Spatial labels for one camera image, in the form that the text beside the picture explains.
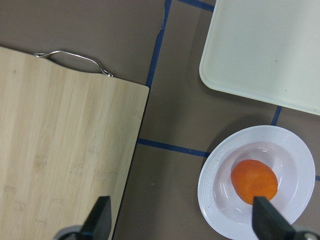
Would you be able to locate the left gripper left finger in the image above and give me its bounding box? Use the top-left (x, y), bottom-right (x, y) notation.
top-left (79, 196), bottom-right (112, 240)

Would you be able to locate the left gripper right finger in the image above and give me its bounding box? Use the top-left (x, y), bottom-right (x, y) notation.
top-left (252, 196), bottom-right (296, 240)

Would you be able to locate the orange fruit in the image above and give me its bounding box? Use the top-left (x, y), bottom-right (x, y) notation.
top-left (230, 159), bottom-right (278, 205)

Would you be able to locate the cream bear tray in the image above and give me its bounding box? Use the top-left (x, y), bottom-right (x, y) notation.
top-left (199, 0), bottom-right (320, 115)

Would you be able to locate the white round plate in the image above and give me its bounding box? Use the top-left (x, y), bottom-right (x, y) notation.
top-left (197, 125), bottom-right (316, 240)

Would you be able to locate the wooden cutting board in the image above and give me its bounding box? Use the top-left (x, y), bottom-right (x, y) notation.
top-left (0, 47), bottom-right (149, 240)

